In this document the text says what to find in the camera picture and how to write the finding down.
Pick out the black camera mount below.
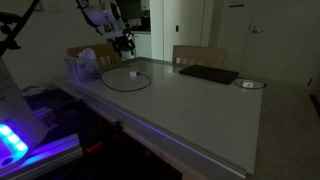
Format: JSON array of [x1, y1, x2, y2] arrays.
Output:
[[0, 0, 40, 56]]

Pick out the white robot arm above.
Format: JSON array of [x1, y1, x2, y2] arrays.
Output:
[[76, 0, 135, 54]]

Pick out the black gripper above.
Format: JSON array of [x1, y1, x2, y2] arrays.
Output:
[[113, 30, 135, 54]]

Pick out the white charger plug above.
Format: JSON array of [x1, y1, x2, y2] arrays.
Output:
[[129, 71, 138, 77]]

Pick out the clear plastic tissue box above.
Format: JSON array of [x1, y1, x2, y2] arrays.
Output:
[[64, 48, 100, 85]]

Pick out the left wooden chair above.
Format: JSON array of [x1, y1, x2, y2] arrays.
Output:
[[66, 44, 121, 67]]

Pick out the white device with blue lights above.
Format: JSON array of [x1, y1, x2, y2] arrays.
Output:
[[0, 59, 48, 172]]

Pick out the white kitchen cabinets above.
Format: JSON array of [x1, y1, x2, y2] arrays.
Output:
[[134, 33, 152, 58]]

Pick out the white door with handle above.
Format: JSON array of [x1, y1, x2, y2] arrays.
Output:
[[241, 0, 320, 86]]

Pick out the black laptop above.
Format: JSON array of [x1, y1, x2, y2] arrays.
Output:
[[179, 65, 239, 85]]

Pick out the black phone charger cable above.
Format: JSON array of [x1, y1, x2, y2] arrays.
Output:
[[100, 64, 152, 93]]

